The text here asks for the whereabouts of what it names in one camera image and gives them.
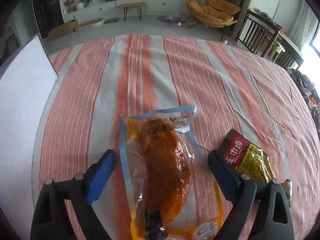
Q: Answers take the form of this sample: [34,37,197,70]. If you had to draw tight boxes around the chicken leg vacuum bag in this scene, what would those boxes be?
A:
[119,106,223,239]

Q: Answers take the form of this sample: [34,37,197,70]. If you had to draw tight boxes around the red yellow snack packet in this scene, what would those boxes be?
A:
[217,129,278,201]

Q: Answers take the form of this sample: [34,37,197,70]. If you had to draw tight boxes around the white cardboard storage box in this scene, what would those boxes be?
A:
[1,36,57,239]

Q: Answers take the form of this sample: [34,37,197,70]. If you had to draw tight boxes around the pink striped tablecloth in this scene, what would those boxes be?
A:
[32,34,319,239]

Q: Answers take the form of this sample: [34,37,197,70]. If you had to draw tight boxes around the dark wooden side table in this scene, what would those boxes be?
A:
[236,9,304,69]

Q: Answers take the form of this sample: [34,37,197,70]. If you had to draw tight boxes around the brown cardboard box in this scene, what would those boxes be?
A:
[48,19,78,41]

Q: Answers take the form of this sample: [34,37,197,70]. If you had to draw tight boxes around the oval cat scratcher bed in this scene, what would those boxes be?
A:
[74,18,105,32]

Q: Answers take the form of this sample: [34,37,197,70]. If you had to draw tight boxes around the orange lounge chair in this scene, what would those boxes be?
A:
[186,0,241,28]

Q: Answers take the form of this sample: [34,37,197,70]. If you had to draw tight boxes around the purple round floor mat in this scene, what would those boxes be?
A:
[157,16,184,25]

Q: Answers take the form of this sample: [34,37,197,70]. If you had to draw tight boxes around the red flower vase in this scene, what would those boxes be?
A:
[63,0,75,13]

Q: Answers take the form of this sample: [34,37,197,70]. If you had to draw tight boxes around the small wooden bench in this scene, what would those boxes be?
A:
[117,2,148,21]

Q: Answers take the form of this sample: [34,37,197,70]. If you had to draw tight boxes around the white tv cabinet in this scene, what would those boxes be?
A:
[63,0,181,23]

